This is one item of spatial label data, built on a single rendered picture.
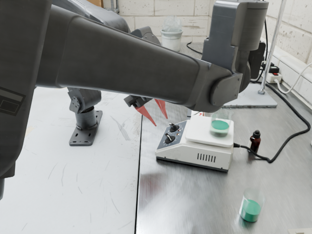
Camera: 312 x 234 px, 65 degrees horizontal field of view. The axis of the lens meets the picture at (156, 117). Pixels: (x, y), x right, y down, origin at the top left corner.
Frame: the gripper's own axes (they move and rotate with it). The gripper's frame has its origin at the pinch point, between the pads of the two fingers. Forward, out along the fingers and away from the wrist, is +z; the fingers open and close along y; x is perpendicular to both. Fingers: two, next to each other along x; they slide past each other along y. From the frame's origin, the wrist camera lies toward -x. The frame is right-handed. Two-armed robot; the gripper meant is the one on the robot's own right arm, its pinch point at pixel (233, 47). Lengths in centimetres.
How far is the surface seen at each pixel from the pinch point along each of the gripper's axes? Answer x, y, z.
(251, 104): 28.2, -11.2, 36.5
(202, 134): 22.5, 3.4, -0.7
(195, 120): 22.3, 6.1, 5.5
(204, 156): 27.1, 1.9, -3.4
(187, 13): 20, 53, 238
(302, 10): -3, -26, 72
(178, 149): 26.6, 8.8, -3.5
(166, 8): 15, 75, 231
